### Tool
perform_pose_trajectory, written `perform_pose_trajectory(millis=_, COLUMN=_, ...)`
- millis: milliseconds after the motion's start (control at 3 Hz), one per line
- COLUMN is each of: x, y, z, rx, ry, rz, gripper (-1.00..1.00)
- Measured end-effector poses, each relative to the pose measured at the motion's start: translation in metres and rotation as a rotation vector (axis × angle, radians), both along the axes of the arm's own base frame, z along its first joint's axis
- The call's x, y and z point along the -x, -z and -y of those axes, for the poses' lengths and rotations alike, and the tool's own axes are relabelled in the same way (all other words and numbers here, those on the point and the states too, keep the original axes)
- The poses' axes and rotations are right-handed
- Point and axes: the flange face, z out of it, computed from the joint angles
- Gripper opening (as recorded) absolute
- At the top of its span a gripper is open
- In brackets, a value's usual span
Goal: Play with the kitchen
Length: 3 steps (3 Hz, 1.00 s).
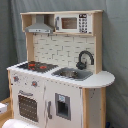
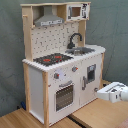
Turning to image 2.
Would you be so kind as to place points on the grey range hood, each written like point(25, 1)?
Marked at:
point(48, 18)

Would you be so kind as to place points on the stove knob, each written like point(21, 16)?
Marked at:
point(74, 68)
point(56, 75)

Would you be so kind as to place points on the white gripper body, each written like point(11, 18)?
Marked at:
point(111, 92)

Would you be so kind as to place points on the black toy stovetop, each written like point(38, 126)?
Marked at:
point(52, 59)

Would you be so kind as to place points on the right stove knob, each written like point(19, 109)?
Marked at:
point(74, 68)

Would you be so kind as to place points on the toy oven door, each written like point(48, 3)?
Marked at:
point(64, 97)

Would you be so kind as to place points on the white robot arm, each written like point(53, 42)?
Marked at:
point(124, 93)

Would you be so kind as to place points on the grey toy sink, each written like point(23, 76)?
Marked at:
point(79, 51)

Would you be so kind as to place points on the left stove knob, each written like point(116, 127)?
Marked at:
point(56, 75)

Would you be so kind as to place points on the toy microwave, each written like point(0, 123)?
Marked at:
point(77, 11)

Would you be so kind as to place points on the wooden toy kitchen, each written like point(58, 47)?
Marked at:
point(40, 84)

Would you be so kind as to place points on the white cabinet door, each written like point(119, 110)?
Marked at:
point(90, 79)

